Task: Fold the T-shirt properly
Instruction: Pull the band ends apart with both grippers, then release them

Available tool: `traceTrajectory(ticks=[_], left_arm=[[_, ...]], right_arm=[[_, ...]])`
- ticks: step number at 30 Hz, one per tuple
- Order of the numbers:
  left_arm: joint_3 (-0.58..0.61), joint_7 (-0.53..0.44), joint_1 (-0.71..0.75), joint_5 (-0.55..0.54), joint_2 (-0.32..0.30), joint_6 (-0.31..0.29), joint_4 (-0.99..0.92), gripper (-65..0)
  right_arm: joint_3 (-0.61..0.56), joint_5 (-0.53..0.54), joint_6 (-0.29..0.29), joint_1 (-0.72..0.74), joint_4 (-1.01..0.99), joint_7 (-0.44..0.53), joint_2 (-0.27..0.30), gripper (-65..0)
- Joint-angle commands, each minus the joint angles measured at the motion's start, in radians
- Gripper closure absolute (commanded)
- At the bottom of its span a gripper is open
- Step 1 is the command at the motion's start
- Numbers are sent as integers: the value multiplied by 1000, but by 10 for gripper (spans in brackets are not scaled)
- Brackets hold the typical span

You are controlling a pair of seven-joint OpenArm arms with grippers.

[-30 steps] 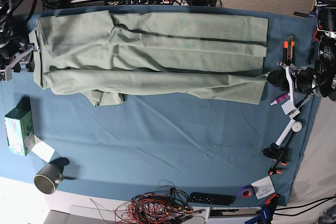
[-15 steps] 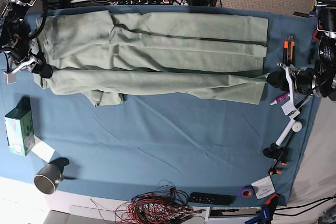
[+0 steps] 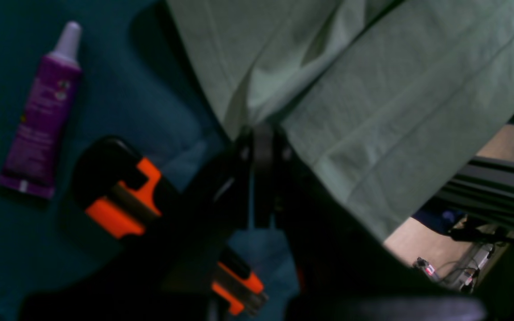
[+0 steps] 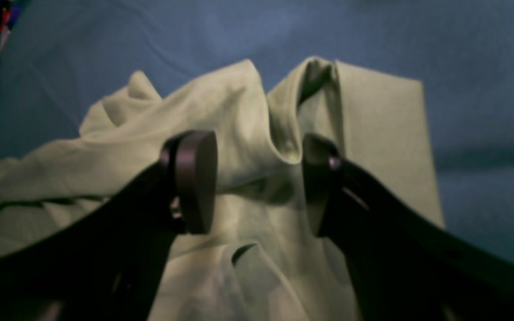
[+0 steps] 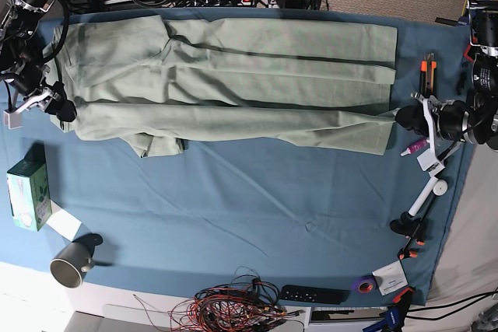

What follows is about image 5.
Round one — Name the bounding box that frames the blue table cloth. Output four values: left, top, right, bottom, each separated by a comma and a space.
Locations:
1, 12, 497, 303

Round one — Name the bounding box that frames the red and black wire bundle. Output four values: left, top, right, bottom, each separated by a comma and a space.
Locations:
133, 267, 304, 332

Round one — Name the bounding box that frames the white black hand pump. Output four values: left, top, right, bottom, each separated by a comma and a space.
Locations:
389, 176, 448, 237

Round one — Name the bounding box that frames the white card box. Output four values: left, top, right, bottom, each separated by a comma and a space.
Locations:
372, 260, 408, 296

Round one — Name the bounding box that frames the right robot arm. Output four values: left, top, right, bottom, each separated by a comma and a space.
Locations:
1, 0, 76, 129

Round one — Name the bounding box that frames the white paper slip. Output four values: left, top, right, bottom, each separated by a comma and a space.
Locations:
46, 209, 82, 241

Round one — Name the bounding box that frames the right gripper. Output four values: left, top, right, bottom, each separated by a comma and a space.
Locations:
11, 81, 77, 122

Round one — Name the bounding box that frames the blue bar clamp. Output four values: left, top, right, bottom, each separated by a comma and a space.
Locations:
363, 287, 415, 332

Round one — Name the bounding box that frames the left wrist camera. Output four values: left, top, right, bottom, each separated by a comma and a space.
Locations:
417, 149, 445, 176

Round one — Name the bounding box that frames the sage green T-shirt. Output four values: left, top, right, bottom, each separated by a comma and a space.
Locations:
47, 16, 398, 158

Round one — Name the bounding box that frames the orange black utility knife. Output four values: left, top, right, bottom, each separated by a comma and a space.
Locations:
419, 52, 437, 98

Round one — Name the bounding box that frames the purple tape roll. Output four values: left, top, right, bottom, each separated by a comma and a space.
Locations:
351, 274, 377, 294

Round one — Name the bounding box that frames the black remote control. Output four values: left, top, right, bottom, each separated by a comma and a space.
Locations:
279, 285, 349, 305

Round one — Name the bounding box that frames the purple glue tube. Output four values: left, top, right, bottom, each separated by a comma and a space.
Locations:
401, 138, 429, 157

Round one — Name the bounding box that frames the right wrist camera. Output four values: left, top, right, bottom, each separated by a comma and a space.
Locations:
3, 110, 22, 130

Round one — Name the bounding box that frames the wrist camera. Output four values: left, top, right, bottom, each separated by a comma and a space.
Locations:
3, 110, 22, 130
417, 149, 445, 176

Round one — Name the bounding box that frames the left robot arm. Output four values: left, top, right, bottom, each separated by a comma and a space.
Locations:
395, 0, 497, 162

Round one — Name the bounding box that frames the grey ceramic mug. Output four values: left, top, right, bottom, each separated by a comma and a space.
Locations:
49, 243, 95, 288

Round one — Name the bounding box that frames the orange black spring clamp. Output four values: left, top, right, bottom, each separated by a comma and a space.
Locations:
398, 218, 426, 260

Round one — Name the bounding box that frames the black power strip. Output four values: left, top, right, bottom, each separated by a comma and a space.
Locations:
166, 0, 268, 8

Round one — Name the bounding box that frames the green tissue box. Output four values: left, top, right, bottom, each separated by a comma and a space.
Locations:
7, 159, 52, 232

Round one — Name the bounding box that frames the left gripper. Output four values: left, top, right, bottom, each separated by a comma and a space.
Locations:
395, 93, 475, 161

